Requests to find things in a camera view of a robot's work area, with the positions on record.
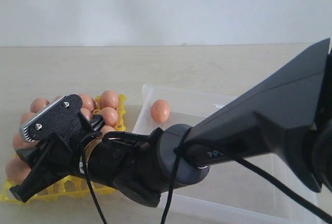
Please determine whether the clear plastic bin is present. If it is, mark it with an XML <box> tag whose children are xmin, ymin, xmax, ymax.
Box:
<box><xmin>133</xmin><ymin>85</ymin><xmax>320</xmax><ymax>223</ymax></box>

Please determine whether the brown egg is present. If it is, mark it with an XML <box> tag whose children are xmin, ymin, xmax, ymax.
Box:
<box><xmin>54</xmin><ymin>95</ymin><xmax>63</xmax><ymax>101</ymax></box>
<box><xmin>12</xmin><ymin>133</ymin><xmax>39</xmax><ymax>151</ymax></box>
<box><xmin>20</xmin><ymin>112</ymin><xmax>36</xmax><ymax>125</ymax></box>
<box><xmin>100</xmin><ymin>90</ymin><xmax>120</xmax><ymax>109</ymax></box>
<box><xmin>5</xmin><ymin>157</ymin><xmax>31</xmax><ymax>185</ymax></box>
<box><xmin>79</xmin><ymin>93</ymin><xmax>97</xmax><ymax>111</ymax></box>
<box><xmin>150</xmin><ymin>100</ymin><xmax>170</xmax><ymax>123</ymax></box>
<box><xmin>80</xmin><ymin>108</ymin><xmax>93</xmax><ymax>121</ymax></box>
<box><xmin>99</xmin><ymin>107</ymin><xmax>119</xmax><ymax>127</ymax></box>
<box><xmin>30</xmin><ymin>97</ymin><xmax>50</xmax><ymax>113</ymax></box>
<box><xmin>100</xmin><ymin>125</ymin><xmax>116</xmax><ymax>136</ymax></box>

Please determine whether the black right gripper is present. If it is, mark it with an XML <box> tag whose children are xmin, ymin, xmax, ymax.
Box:
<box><xmin>9</xmin><ymin>130</ymin><xmax>102</xmax><ymax>203</ymax></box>

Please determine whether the yellow plastic egg tray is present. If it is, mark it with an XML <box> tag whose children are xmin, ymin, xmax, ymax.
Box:
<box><xmin>1</xmin><ymin>94</ymin><xmax>127</xmax><ymax>204</ymax></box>

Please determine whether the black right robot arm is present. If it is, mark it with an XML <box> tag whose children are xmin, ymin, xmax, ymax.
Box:
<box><xmin>10</xmin><ymin>39</ymin><xmax>331</xmax><ymax>207</ymax></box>

